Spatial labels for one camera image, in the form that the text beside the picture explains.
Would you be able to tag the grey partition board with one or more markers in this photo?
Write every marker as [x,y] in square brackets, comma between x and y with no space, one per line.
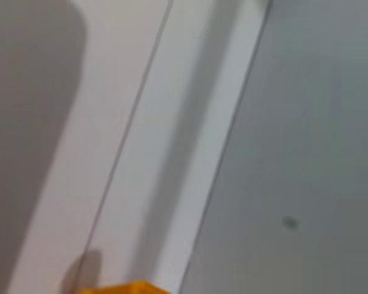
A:
[294,122]

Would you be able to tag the yellow plastic storage bin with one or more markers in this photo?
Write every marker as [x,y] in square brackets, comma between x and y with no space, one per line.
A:
[125,289]

